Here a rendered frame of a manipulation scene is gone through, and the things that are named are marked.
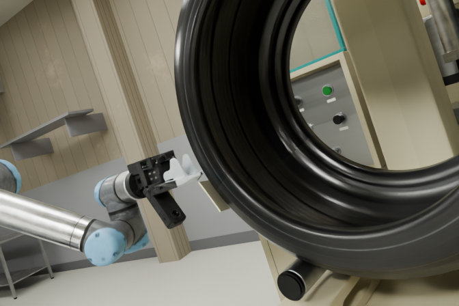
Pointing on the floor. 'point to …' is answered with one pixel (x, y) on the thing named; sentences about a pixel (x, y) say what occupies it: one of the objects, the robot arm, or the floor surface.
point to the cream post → (395, 64)
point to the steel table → (9, 278)
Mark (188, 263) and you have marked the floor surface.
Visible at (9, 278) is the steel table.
